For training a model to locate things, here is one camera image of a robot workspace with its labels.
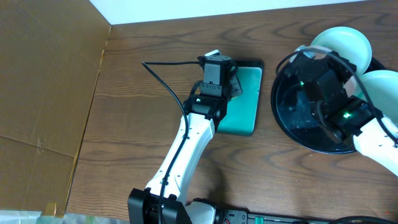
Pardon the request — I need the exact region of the black camera cable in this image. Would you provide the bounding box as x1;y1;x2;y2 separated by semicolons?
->
141;60;203;224
275;46;398;147

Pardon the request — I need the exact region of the mint green plate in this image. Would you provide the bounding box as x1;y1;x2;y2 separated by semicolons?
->
360;70;397;125
312;27;373;76

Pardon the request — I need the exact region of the round black tray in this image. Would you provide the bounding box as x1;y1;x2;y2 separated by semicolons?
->
271;49;375;154

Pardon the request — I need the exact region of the black right camera cable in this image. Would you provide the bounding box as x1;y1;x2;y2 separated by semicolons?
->
275;46;398;147

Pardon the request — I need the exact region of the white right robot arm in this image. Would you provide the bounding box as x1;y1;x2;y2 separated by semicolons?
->
272;48;397;174

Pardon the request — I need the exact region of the black left camera cable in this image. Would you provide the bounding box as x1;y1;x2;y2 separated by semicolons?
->
141;60;203;224

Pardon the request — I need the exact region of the green yellow sponge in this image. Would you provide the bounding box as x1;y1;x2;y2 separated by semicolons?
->
229;75;243;98

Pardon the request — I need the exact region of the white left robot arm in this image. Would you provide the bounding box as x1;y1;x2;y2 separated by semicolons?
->
127;54;238;223

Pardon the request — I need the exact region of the brown cardboard panel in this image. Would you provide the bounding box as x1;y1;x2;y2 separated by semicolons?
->
1;0;110;216

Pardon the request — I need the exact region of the black rectangular water tray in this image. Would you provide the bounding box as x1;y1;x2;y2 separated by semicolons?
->
216;60;264;136

